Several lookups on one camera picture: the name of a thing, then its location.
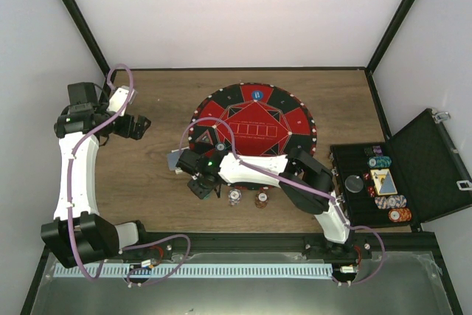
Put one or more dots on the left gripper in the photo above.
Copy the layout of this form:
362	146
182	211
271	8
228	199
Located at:
139	130

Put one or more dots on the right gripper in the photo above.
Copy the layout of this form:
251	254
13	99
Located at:
200	192

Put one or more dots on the triangular all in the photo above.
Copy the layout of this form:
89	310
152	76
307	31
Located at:
205	138

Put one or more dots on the blue small blind button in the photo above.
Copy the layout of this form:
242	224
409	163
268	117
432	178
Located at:
257	95

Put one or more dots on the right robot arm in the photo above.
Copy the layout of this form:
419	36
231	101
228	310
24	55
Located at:
305	181

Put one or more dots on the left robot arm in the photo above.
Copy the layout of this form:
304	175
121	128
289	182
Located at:
77	233

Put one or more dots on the purple white poker chip stack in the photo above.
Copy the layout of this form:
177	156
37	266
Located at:
234	197

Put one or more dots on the blue backed card deck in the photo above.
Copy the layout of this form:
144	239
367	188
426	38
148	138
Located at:
172	159

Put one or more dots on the brown poker chip stack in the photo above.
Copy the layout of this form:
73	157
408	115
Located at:
261	200

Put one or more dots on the round red black poker mat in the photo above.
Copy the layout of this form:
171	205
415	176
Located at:
272	126

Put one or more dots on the black round dealer button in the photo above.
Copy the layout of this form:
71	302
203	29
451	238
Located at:
354	184

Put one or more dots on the red dice in case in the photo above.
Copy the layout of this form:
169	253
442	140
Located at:
369	185

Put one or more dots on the dark chips in case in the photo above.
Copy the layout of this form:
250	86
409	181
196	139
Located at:
373	150

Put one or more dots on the green chip row in case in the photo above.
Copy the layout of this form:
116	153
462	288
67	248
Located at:
379	162

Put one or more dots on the card deck in case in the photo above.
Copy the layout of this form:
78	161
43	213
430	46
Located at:
383	182

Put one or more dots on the purple orange chip row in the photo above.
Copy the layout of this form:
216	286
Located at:
390	202

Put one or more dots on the orange chip row in case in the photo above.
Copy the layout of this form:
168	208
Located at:
399	215

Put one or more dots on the black poker case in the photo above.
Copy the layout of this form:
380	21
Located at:
426	168

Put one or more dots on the light blue slotted cable duct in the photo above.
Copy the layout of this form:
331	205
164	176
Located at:
221	271

